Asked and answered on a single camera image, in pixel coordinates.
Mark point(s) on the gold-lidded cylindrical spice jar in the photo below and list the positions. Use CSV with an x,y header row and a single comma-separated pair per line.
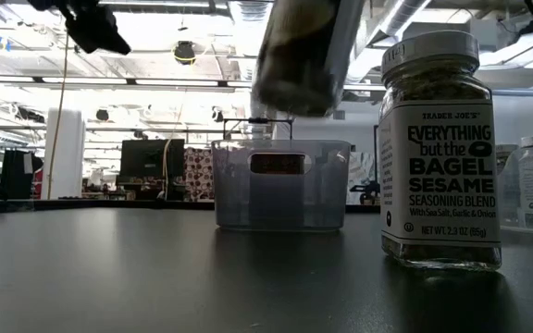
x,y
303,69

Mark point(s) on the red-lidded smoked paprika tin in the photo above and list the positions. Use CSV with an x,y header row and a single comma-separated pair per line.
x,y
278,164

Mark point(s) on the round black ceiling lamp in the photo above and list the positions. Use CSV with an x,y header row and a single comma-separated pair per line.
x,y
184,52

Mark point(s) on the long ceiling light strip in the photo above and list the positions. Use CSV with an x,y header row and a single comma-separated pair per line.
x,y
178,82

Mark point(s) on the white room pillar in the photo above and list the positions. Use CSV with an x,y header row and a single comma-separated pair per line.
x,y
70,157

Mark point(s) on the black monitor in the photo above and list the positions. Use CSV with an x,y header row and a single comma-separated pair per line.
x,y
146,159

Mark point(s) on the black equipment cabinet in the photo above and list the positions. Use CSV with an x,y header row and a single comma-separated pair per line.
x,y
14,176

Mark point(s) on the dotted patterned panel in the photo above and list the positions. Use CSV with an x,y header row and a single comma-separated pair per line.
x,y
199,176

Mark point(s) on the clear plastic bin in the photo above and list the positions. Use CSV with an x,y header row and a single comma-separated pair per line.
x,y
229,208
525,217

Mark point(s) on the silver ceiling duct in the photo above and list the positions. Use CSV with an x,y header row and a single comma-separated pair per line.
x,y
243,28
400,18

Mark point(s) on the black aluminium table frame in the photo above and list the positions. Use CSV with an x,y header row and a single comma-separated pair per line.
x,y
155,204

